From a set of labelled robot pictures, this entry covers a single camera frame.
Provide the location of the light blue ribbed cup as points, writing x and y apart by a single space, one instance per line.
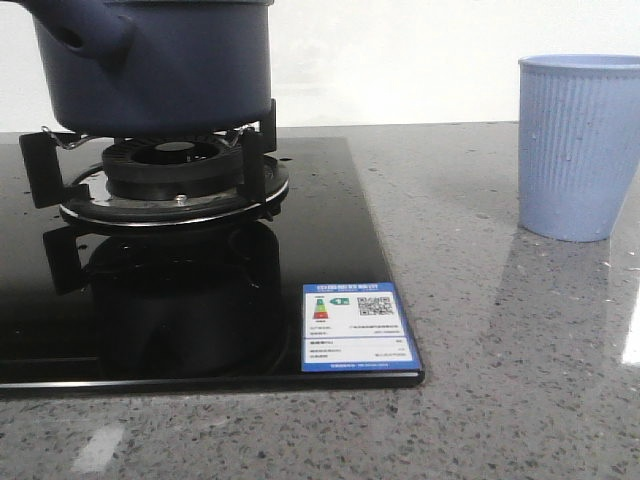
578 142

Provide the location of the black pot support grate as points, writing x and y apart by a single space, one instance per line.
86 199

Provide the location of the dark blue cooking pot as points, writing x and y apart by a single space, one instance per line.
145 68

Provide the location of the blue energy label sticker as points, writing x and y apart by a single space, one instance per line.
357 327

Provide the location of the black round gas burner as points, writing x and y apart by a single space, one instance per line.
148 169

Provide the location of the black glass gas stove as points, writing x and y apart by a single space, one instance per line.
211 308

